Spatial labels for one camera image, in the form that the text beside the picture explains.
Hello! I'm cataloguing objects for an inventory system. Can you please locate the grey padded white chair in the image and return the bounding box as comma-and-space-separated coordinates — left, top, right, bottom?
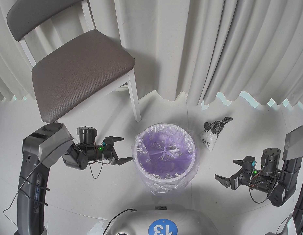
7, 0, 142, 122

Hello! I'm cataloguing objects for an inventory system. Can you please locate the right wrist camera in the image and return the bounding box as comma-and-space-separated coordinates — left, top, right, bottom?
242, 156, 255, 174

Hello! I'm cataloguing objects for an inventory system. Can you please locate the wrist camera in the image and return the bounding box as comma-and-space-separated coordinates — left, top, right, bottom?
242, 156, 255, 174
103, 137, 116, 154

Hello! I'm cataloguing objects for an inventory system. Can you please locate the white trash bin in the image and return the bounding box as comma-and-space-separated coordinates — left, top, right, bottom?
134, 124, 196, 188

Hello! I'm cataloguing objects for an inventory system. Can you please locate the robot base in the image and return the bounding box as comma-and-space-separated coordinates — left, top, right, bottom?
87, 205, 217, 235

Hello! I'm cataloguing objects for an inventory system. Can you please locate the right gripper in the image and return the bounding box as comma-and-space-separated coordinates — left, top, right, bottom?
214, 159, 254, 191

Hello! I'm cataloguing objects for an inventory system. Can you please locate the clear printed wrapper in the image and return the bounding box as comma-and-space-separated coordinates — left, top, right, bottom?
200, 131, 221, 152

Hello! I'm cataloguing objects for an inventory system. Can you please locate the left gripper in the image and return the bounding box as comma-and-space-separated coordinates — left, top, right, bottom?
95, 136, 134, 166

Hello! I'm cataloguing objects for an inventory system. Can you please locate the purple plastic bag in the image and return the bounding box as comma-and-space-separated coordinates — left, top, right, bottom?
131, 123, 199, 196

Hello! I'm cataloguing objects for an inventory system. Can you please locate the black cable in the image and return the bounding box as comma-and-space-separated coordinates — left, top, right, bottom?
104, 208, 137, 235

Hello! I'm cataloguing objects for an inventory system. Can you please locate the black plastic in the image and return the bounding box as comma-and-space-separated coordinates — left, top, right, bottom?
203, 117, 233, 140

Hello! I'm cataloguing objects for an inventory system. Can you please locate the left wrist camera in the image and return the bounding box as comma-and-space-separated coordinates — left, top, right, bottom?
103, 137, 116, 154

